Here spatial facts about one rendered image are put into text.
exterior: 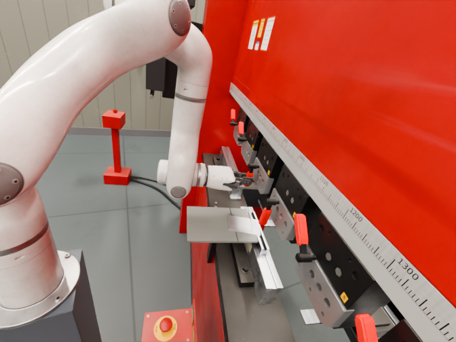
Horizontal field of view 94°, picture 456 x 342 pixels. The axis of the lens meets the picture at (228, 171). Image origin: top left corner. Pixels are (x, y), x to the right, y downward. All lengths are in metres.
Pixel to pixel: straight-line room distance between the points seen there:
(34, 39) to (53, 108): 3.31
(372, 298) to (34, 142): 0.59
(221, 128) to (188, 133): 0.93
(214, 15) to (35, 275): 1.34
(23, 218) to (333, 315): 0.59
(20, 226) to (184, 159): 0.36
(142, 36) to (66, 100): 0.17
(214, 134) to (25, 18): 2.78
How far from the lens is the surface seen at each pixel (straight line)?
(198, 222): 0.84
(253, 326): 0.82
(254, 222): 0.90
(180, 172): 0.62
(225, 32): 1.46
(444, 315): 0.37
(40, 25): 3.72
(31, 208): 0.56
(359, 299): 0.45
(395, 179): 0.38
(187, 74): 0.61
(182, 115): 0.63
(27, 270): 0.62
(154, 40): 0.46
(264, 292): 0.79
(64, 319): 0.72
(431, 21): 0.42
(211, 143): 1.59
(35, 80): 0.46
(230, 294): 0.84
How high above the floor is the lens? 1.59
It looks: 30 degrees down
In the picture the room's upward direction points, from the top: 13 degrees clockwise
